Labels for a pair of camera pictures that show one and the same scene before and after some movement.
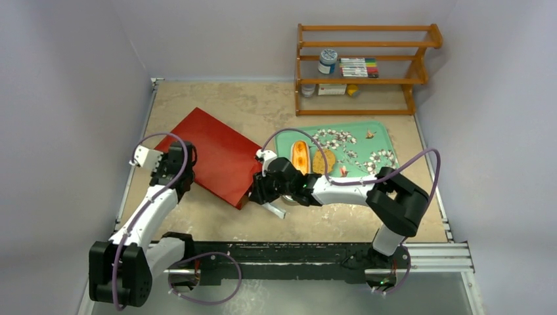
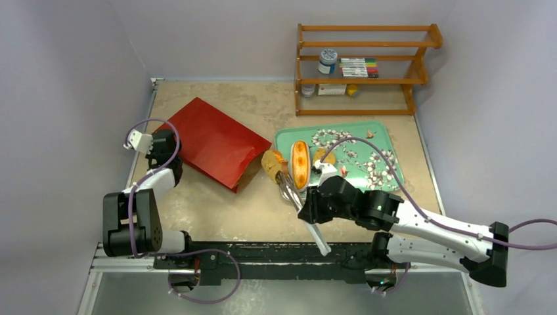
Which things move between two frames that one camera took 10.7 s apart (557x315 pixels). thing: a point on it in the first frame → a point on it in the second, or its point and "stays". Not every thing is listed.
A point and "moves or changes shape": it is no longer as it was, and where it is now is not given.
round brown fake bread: (318, 163) stays
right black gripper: (262, 191) → (311, 205)
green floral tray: (360, 149) stays
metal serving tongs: (278, 211) → (289, 191)
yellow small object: (352, 88) stays
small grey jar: (308, 90) stays
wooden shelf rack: (361, 70) stays
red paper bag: (226, 162) moves or changes shape
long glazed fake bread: (300, 157) stays
